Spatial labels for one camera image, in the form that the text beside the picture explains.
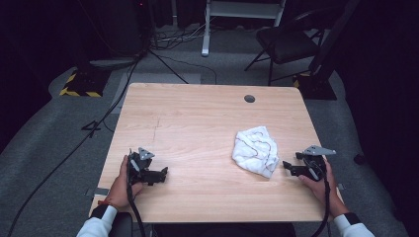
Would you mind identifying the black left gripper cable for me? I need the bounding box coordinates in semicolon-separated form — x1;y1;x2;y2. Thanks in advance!
126;179;146;237

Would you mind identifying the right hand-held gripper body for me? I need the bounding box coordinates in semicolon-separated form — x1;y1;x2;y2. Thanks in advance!
294;145;337;182

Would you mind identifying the bundle of floor cables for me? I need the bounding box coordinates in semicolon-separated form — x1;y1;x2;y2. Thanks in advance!
149;22;211;51

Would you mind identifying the white desk frame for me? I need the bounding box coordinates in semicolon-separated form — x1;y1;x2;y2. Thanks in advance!
201;0;288;58

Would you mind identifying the long black floor cable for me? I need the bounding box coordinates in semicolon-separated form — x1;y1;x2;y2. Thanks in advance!
6;53;143;237

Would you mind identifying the person's left hand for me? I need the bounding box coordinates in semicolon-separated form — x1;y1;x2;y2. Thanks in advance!
105;155;144;209

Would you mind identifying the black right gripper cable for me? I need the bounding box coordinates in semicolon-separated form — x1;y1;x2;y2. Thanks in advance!
310;166;332;237

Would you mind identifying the black folding chair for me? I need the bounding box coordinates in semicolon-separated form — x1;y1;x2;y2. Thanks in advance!
243;8;327;87

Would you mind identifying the white towel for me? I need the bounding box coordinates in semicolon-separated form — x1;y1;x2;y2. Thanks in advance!
231;125;280;180

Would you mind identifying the person's right hand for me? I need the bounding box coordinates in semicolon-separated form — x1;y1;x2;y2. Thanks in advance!
297;158;350;219

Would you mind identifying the black hazard-striped stand base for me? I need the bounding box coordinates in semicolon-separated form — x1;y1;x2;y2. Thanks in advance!
58;67;113;99
293;72;338;101

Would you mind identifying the black slanted stand pole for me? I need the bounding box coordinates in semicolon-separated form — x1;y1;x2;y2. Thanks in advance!
308;0;363;77

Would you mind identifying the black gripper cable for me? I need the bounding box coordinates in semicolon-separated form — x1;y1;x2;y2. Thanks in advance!
310;166;332;237
126;179;146;237

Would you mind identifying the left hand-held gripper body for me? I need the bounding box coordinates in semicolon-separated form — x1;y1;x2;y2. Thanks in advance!
126;146;156;186

